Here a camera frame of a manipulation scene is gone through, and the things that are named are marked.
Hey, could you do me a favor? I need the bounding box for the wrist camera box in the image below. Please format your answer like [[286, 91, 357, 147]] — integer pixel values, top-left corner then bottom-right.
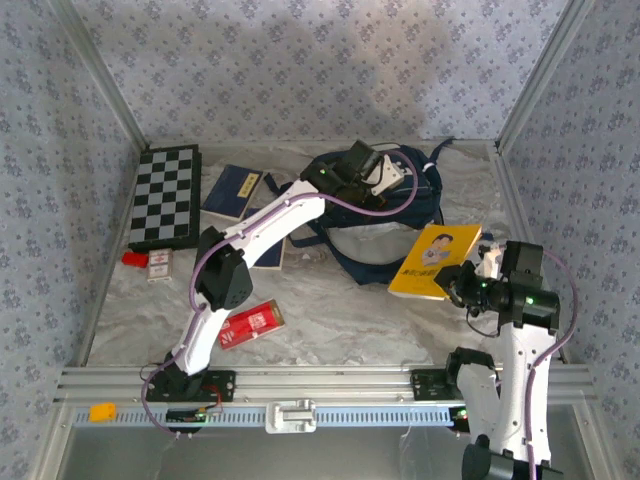
[[370, 153, 405, 195], [477, 242, 504, 276]]

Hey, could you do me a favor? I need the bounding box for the black and white chessboard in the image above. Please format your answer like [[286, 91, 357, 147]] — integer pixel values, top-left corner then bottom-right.
[[127, 144, 203, 253]]

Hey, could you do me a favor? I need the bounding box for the yellow cartoon cover book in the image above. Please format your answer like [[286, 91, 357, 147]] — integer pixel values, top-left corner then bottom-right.
[[387, 223, 484, 302]]

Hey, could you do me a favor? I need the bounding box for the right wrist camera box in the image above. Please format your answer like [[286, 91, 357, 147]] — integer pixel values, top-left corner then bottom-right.
[[477, 242, 504, 276]]

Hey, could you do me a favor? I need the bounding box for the silver metal latch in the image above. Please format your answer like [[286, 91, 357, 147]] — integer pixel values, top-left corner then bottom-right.
[[264, 398, 318, 434]]

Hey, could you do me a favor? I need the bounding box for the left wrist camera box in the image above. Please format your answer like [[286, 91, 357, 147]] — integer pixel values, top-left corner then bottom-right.
[[370, 153, 405, 195]]

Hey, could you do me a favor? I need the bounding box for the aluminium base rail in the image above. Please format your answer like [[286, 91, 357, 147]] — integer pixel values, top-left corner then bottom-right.
[[54, 364, 599, 404]]

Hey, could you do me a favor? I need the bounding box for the red box with gold end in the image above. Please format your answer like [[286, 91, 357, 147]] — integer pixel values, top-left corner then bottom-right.
[[218, 298, 287, 352]]

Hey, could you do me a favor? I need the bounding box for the slotted grey cable tray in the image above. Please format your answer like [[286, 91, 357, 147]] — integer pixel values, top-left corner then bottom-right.
[[72, 405, 469, 429]]

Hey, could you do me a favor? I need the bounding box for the dark blue book yellow label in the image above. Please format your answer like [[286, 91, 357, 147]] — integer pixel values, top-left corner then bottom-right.
[[200, 164, 264, 222]]

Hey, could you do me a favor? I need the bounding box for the red white playing card box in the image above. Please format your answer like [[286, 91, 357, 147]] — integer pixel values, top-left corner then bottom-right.
[[146, 248, 175, 284]]

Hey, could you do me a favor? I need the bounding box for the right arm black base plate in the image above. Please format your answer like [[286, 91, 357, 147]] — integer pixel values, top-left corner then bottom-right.
[[410, 368, 459, 401]]

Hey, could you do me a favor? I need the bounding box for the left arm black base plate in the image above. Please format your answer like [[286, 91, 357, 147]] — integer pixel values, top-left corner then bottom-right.
[[145, 369, 237, 403]]

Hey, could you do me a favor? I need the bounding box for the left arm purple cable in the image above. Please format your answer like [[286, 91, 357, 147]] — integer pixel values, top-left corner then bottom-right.
[[141, 148, 419, 441]]

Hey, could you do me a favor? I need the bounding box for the aluminium frame post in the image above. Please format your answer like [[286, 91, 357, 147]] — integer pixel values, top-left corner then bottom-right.
[[47, 0, 151, 154], [493, 0, 599, 154]]

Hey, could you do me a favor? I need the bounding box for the navy blue backpack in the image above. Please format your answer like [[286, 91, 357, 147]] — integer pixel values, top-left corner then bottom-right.
[[263, 138, 494, 287]]

